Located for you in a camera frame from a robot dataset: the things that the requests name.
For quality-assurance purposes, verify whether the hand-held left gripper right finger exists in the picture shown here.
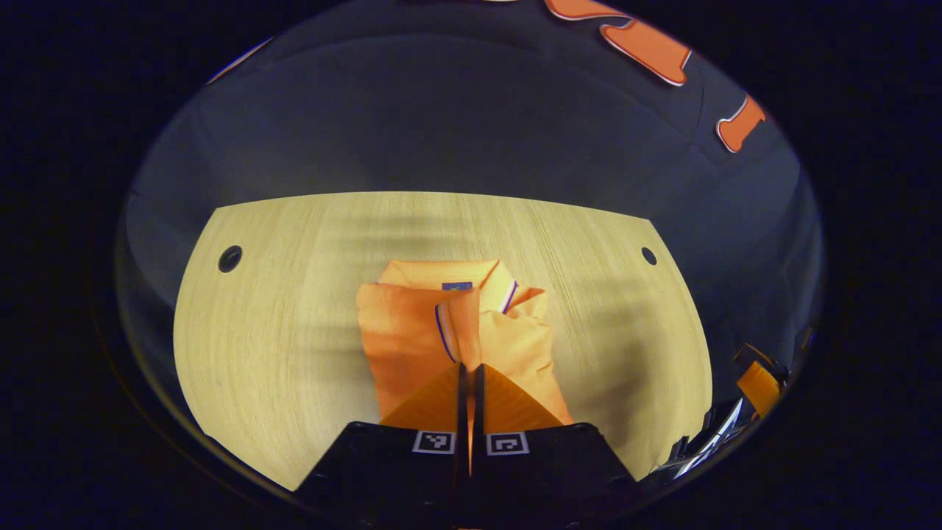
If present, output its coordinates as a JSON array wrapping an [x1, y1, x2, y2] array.
[[471, 364, 641, 528]]

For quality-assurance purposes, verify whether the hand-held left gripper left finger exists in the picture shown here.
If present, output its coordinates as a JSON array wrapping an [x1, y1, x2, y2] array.
[[294, 362, 470, 528]]

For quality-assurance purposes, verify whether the orange T-shirt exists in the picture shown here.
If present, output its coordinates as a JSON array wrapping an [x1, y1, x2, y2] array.
[[356, 259, 575, 429]]

